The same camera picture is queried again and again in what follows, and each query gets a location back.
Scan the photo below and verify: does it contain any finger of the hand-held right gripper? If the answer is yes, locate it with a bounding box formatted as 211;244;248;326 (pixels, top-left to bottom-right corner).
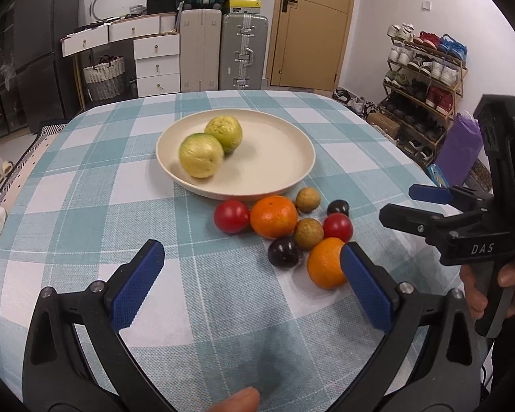
378;203;461;250
409;184;495;216

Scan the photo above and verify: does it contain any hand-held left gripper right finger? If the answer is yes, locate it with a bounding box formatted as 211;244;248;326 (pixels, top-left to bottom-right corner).
326;241;493;412

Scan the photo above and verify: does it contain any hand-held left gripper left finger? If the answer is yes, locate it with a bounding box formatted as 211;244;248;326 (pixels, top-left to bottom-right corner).
22;240;172;412

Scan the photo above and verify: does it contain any orange tangerine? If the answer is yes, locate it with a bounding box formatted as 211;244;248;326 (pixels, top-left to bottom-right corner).
306;237;348;290
250;195;299;240

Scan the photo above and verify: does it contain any red cherry tomato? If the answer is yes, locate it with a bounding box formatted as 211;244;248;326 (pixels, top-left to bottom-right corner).
323;213;354;243
214;200;251;234

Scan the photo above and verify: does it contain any dark purple plum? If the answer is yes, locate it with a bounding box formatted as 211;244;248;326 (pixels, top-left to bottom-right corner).
268;236;304;269
327;199;350;218

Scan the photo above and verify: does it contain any brown longan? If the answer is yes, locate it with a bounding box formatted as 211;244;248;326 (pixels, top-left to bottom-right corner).
295;187;321;214
293;218;325;251

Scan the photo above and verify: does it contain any cream round plate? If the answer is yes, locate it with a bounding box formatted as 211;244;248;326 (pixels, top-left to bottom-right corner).
156;110;316;201

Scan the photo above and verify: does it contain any person's right forearm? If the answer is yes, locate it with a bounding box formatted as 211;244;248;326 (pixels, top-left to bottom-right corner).
489;315;515;412

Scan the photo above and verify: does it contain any person's right hand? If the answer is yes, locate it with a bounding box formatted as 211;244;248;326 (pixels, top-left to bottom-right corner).
460;261;515;320

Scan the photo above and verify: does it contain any person's left hand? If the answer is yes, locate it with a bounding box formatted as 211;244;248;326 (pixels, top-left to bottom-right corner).
208;386;261;412

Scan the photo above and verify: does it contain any blue packet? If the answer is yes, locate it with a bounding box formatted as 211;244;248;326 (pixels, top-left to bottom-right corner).
427;164;450;188

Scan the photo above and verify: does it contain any purple bag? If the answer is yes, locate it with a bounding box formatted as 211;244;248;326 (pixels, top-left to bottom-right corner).
435;112;484;187

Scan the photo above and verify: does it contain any cardboard box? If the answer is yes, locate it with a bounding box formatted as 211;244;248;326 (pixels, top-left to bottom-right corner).
367;112;402;138

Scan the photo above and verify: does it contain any shoe rack with shoes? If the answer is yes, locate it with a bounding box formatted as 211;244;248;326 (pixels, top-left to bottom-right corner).
384;23;468;159

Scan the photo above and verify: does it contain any wooden shoe rack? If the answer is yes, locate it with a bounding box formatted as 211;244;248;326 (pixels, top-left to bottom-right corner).
380;30;468;159

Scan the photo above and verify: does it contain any pile of white sneakers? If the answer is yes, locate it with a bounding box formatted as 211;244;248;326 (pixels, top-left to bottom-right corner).
332;88;378;116

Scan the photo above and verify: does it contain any green-topped yellow guava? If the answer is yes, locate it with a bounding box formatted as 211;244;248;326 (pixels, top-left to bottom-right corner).
179;133;225;179

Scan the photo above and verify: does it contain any black white striped mat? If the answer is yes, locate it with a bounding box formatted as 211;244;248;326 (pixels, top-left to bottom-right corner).
0;124;68;207

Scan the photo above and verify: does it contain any wooden door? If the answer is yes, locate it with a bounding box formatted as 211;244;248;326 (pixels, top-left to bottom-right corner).
270;0;358;91

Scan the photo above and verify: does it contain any woven grey white basket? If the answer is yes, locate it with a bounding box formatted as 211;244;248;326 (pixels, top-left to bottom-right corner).
83;55;126;102

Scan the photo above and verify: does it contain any white drawer cabinet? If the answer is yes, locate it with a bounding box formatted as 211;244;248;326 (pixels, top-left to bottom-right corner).
60;14;182;99

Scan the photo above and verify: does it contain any silver suitcase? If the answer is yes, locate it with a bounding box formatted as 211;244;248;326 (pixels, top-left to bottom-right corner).
220;13;269;91

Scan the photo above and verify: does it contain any beige suitcase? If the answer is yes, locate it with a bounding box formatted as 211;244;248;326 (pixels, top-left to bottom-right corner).
180;8;222;93

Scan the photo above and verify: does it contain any dark glass door cabinet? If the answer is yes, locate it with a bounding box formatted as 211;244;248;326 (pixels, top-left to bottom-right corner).
0;4;20;140

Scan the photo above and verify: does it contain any dark grey refrigerator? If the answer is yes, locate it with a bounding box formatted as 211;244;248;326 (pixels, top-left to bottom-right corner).
12;0;85;134

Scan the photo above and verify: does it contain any yellow black shoe box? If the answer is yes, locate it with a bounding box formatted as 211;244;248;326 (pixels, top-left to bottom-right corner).
223;0;262;15

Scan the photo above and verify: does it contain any black storage box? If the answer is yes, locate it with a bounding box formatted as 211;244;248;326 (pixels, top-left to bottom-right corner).
146;0;181;14

